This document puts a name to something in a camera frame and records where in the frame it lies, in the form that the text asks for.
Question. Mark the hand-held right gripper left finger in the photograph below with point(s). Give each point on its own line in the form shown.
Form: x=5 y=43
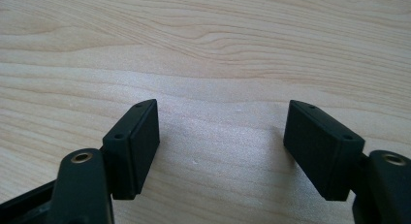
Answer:
x=129 y=153

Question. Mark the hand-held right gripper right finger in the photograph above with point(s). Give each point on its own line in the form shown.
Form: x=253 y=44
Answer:
x=323 y=146

